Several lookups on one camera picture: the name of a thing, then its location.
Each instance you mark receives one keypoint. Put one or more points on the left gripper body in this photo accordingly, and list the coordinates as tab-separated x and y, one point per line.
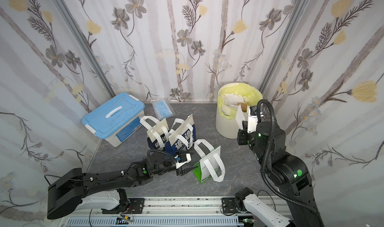
182	169

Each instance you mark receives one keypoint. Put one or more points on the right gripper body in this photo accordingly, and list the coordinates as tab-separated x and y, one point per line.
241	136

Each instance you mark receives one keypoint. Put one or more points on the green white paper bag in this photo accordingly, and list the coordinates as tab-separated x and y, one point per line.
210	164

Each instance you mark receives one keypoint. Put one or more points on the blue paper bag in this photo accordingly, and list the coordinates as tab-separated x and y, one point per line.
182	137
158	132

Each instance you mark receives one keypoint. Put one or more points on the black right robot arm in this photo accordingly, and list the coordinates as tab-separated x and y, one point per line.
286	175

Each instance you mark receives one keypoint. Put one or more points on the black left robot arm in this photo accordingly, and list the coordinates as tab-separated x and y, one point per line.
70	190

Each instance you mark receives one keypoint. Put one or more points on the yellow-green bin liner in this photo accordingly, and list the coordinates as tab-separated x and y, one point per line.
230	95

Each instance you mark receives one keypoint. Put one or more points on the cream trash bin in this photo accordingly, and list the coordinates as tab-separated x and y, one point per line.
226	128

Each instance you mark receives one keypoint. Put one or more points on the bagged blue face masks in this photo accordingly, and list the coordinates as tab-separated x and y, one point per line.
162	108

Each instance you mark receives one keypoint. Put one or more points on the blue lidded storage box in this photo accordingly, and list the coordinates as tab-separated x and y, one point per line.
116	119

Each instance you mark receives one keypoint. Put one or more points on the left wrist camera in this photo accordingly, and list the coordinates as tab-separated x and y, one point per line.
182	159

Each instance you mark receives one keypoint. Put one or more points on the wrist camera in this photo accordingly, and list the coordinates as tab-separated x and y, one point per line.
182	159
252	119

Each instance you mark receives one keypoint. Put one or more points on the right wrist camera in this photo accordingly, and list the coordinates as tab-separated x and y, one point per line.
252	119

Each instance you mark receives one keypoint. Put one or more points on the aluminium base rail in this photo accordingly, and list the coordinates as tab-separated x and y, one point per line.
213	211

